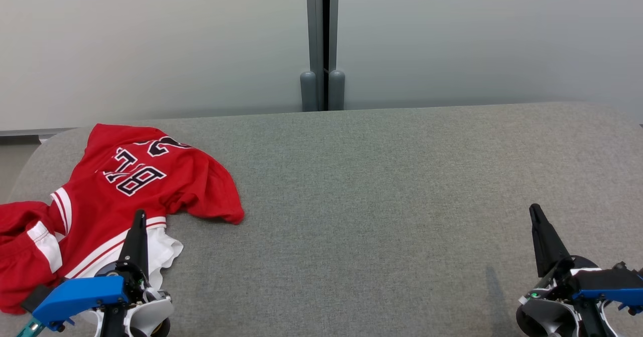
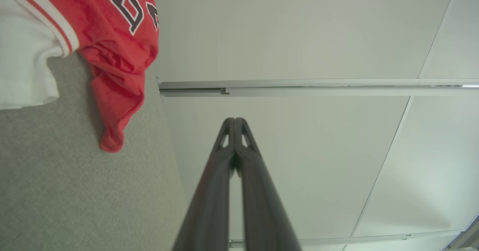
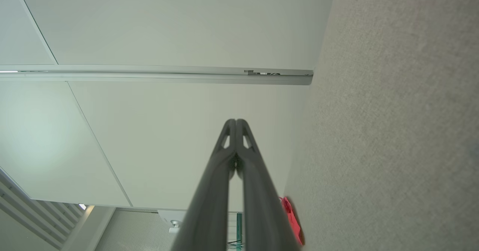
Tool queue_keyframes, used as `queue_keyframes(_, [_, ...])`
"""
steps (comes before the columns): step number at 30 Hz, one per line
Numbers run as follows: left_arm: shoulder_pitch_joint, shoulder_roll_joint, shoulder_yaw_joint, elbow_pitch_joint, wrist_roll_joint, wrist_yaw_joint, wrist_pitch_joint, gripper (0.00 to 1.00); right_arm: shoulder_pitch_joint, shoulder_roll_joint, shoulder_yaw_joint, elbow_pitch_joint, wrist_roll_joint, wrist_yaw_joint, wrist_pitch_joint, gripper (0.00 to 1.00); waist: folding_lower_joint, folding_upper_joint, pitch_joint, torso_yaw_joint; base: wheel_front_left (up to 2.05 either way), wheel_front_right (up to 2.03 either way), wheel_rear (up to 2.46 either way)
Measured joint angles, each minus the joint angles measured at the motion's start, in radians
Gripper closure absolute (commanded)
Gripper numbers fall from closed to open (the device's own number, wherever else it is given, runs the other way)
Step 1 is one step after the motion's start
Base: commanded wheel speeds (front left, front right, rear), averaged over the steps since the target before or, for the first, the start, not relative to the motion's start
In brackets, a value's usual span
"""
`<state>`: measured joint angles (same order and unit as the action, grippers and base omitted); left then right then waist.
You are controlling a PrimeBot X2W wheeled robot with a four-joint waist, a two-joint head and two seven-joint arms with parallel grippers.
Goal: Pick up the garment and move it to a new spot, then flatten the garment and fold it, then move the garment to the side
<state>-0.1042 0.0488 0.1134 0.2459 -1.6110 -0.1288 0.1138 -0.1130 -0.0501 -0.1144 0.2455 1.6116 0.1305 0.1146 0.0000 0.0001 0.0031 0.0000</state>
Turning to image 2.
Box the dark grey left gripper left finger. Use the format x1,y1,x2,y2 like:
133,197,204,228
172,118,235,251

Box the grey partition joint post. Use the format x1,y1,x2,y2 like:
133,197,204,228
156,76,479,102

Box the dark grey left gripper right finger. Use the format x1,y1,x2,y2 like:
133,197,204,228
236,118,302,251

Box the grey metal frame beam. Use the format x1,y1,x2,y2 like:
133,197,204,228
441,213,479,251

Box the red basketball jersey white sleeves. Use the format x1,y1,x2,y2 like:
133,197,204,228
0,0,160,153

